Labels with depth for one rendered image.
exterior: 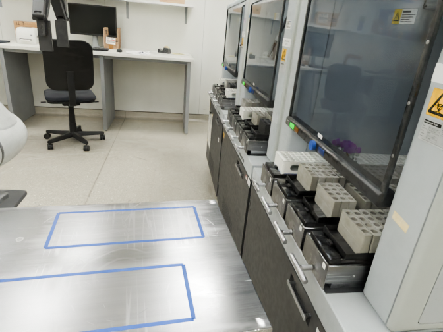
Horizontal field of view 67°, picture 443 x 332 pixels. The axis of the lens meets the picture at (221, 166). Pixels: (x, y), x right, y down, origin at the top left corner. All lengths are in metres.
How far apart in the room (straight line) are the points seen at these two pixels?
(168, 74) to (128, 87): 0.56
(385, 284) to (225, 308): 0.35
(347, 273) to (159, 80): 4.07
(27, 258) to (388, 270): 0.73
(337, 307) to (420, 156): 0.37
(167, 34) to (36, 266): 4.03
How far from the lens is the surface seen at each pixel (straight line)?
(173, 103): 4.70
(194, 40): 4.59
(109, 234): 0.82
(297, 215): 0.98
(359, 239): 0.84
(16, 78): 4.54
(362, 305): 0.86
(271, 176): 1.20
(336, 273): 0.84
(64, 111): 4.93
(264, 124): 1.56
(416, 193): 0.71
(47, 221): 0.90
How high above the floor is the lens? 1.28
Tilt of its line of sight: 23 degrees down
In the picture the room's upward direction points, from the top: 5 degrees clockwise
